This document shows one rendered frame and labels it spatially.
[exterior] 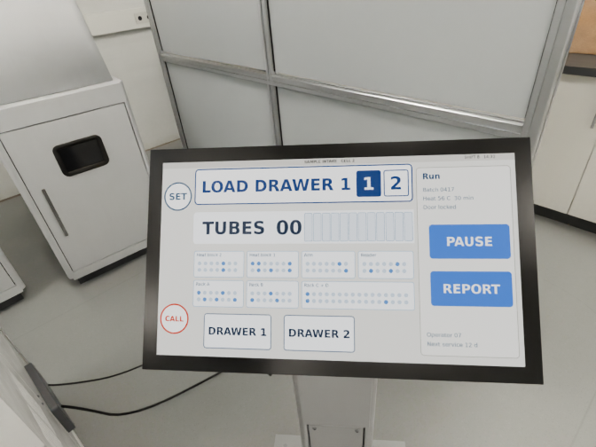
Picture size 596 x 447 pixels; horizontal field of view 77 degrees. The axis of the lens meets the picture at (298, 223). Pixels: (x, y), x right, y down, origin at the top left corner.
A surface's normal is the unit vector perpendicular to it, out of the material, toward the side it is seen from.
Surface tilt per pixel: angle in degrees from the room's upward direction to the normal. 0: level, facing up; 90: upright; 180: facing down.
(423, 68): 90
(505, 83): 90
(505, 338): 50
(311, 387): 90
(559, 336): 0
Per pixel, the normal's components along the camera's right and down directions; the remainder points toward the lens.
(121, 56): 0.68, 0.37
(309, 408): -0.09, 0.57
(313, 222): -0.11, -0.09
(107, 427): -0.07, -0.82
